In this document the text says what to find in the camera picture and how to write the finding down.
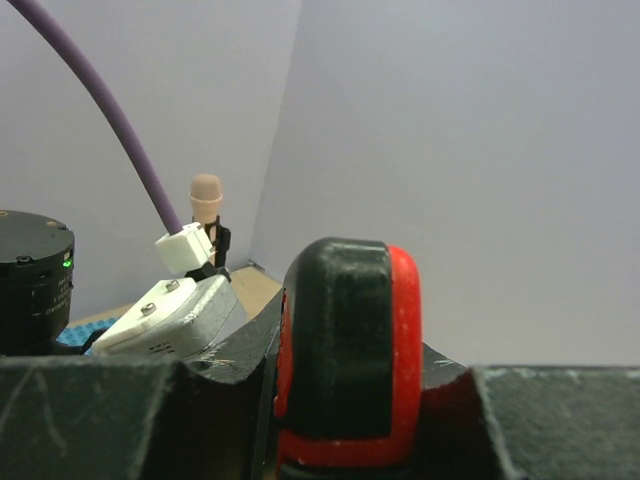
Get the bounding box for beige microphone on stand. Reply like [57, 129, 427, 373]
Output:
[189, 173, 225, 267]

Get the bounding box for red black utility knife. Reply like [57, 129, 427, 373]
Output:
[274, 238, 423, 479]

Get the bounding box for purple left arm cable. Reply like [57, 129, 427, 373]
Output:
[4, 0, 184, 236]

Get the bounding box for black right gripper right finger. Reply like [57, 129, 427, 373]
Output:
[414, 346, 639, 479]

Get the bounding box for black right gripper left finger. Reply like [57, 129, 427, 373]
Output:
[1, 296, 281, 479]

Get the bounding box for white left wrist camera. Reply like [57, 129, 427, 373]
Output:
[91, 222, 248, 359]

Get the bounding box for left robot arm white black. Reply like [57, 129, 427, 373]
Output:
[1, 210, 75, 356]

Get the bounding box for blue studded building plate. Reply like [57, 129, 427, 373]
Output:
[57, 317, 118, 355]

